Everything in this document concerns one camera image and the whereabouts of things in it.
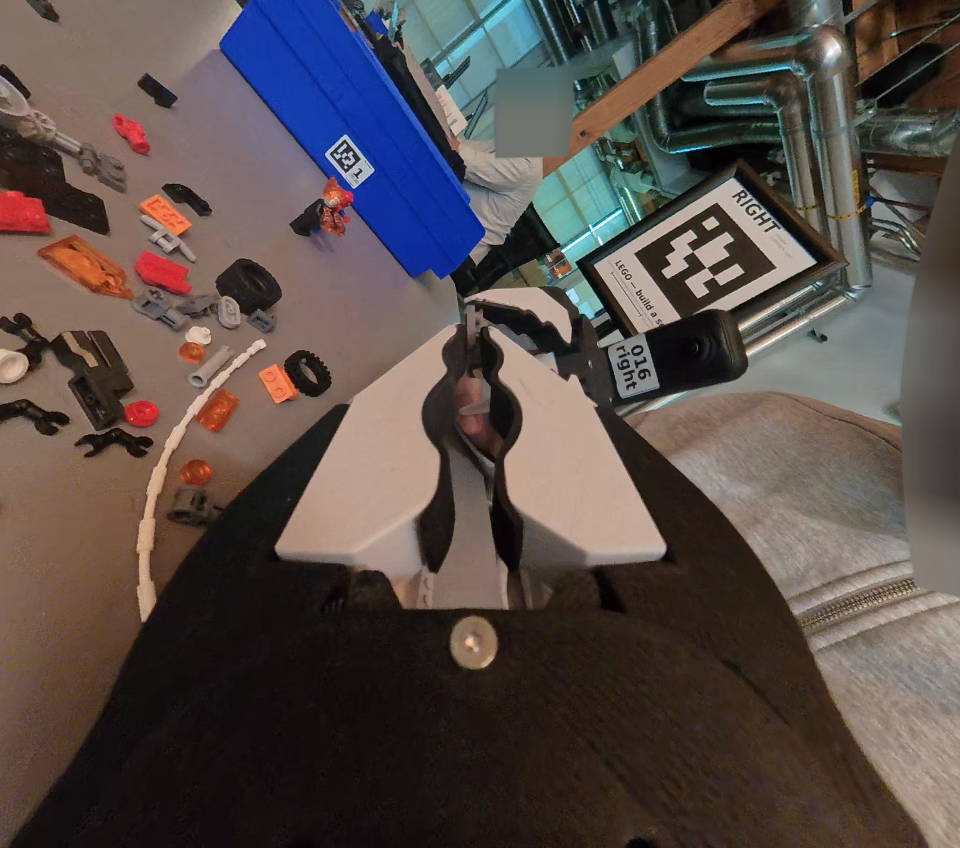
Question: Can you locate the transparent orange square tile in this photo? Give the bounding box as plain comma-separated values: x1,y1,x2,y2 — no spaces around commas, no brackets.
196,389,240,434

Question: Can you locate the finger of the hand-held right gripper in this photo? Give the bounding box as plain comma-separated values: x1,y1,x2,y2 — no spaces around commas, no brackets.
517,330,582,377
461,287,582,358

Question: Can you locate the small red lego piece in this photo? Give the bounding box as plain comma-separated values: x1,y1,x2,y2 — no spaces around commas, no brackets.
112,113,152,156

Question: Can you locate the small black lego tire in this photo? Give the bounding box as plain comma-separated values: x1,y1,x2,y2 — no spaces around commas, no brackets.
283,349,333,398

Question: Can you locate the grey technic lego connector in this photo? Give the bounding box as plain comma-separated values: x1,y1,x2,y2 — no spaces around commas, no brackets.
132,287,189,326

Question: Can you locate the transparent orange lego flame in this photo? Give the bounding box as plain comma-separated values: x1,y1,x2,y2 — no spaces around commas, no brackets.
37,234,135,300

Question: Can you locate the person's grey sweatshirt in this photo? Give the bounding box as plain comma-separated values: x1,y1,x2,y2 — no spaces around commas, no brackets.
626,392,960,848

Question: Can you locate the red lego minifigure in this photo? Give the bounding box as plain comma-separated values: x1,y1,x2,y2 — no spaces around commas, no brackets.
291,176,354,238

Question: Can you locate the grey lego tube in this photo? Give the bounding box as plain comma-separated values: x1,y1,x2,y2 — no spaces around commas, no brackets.
187,345,234,390

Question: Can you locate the black lego claw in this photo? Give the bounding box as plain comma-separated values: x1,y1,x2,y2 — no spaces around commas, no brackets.
0,313,52,369
0,399,71,436
73,428,154,460

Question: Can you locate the dark grey technic connector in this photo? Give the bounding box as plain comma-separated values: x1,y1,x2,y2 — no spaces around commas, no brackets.
166,485,220,527

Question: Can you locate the blue plastic bin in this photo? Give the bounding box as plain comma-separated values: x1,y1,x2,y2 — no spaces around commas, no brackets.
219,0,487,279

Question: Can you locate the wooden ceiling beam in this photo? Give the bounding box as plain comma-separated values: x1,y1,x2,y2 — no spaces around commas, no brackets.
566,0,960,148

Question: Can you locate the red lego slope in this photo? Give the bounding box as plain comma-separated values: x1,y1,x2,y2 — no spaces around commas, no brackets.
135,251,192,296

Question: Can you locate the light grey lego clip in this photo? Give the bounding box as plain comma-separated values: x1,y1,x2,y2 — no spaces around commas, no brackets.
147,227,198,263

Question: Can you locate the black curved lego piece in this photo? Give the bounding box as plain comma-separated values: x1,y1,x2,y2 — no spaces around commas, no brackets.
162,182,213,218

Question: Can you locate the white flexible lego chain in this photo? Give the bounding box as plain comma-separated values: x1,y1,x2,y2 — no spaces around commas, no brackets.
137,338,268,623

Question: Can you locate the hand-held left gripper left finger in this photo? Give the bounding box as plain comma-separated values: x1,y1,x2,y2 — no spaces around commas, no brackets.
275,324,481,609

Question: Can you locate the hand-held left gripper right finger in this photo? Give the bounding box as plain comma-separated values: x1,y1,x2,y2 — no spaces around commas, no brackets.
476,326,669,611

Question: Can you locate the black lego wedge plate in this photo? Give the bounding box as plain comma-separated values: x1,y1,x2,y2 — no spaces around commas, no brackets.
0,128,111,236

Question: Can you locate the large black lego tire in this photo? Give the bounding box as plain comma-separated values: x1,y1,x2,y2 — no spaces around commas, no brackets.
216,258,283,314

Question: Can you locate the red lego wedge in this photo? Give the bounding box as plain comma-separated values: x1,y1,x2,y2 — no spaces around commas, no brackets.
0,190,54,236

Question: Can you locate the orange lego bracket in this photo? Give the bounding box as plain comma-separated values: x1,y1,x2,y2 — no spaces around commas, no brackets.
258,362,300,405

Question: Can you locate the orange lego plate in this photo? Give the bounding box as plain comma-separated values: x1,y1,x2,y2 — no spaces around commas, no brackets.
139,194,193,236

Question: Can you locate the grey lego assembly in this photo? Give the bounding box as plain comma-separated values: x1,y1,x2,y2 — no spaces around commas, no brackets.
459,302,490,373

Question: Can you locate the framed tag sign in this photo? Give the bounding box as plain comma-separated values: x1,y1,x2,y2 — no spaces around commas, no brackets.
576,159,849,339

